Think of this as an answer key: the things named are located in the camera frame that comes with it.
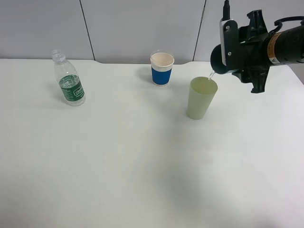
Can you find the blue sleeved paper cup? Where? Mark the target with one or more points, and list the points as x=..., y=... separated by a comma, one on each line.
x=161, y=66

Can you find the pale green tall cup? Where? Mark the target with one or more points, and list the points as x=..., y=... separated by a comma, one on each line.
x=201, y=93

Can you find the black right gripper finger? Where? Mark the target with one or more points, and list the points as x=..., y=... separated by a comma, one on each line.
x=256, y=25
x=257, y=77

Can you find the teal plastic cup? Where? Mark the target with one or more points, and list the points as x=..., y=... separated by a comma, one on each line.
x=216, y=61

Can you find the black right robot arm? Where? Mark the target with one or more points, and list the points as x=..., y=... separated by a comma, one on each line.
x=284, y=45

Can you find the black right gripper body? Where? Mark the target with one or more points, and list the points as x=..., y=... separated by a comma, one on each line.
x=255, y=56

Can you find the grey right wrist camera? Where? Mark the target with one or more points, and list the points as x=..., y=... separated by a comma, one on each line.
x=230, y=47

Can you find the clear bottle green label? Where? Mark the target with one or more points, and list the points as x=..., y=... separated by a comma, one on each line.
x=68, y=79

